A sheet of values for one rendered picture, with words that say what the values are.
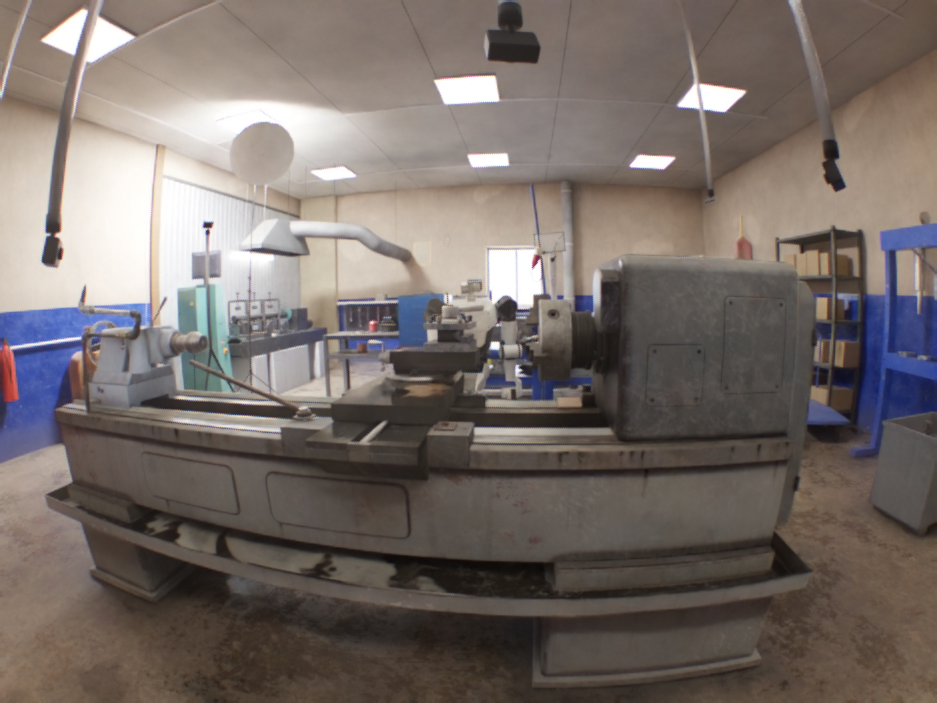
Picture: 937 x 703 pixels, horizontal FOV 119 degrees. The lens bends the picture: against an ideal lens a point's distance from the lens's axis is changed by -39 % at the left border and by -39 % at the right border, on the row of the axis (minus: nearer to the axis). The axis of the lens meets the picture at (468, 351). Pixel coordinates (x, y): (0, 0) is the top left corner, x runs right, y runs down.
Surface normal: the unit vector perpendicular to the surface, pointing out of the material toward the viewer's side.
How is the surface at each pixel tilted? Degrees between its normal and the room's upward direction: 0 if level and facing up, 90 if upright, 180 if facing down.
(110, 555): 90
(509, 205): 90
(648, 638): 90
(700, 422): 90
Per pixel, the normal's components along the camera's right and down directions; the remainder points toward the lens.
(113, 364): -0.12, -0.30
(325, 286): -0.13, 0.12
